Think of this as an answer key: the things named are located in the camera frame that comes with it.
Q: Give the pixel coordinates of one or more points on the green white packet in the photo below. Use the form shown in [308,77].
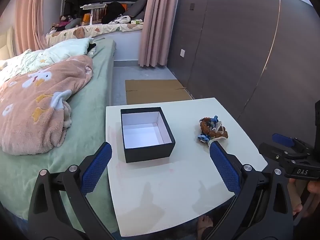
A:
[137,22]

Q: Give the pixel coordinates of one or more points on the cream headboard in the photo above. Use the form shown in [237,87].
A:
[6,42]

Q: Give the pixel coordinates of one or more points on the dark wall switch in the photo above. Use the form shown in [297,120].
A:
[191,6]

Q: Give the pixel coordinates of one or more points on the black garment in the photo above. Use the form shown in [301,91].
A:
[91,48]

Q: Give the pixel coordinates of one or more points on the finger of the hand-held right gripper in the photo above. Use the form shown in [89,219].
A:
[272,153]
[283,140]

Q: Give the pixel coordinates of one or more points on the white desk lamp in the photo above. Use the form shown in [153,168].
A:
[93,8]

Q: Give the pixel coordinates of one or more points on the person's right hand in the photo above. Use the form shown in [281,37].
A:
[297,197]

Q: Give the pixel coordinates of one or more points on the pink duck print blanket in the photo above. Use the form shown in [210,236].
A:
[37,105]

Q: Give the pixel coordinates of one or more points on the white table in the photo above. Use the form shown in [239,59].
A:
[160,185]

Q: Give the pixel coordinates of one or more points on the white wall socket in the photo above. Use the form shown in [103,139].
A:
[182,53]

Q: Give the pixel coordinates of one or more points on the flat cardboard sheet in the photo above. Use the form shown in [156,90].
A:
[155,91]

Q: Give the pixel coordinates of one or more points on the pale green quilt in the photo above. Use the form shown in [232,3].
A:
[57,51]

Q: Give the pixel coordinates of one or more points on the black jewelry box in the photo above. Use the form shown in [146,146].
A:
[147,133]

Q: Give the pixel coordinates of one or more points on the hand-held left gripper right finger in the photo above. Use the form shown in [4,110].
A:
[225,167]

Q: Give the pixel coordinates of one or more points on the bear print window cushion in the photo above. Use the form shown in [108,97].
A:
[95,30]

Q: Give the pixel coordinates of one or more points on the grey pillow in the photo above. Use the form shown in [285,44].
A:
[136,8]

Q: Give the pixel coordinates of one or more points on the pink curtain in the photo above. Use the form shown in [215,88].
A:
[157,22]
[32,12]

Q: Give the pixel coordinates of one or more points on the white patterned cloth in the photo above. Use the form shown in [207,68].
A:
[120,19]

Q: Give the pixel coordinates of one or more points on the black clothing pile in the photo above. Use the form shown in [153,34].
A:
[112,11]

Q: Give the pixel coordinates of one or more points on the person's foot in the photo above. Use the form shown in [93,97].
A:
[205,226]

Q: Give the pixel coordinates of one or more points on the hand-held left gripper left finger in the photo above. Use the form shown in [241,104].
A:
[96,167]

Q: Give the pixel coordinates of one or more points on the row of books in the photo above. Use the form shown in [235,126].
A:
[100,13]

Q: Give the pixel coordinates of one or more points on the green bed sheet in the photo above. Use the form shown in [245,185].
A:
[97,110]

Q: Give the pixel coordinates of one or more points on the heap of plush toys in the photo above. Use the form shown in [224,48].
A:
[66,22]

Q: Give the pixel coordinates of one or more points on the orange box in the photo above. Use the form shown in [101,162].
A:
[87,18]

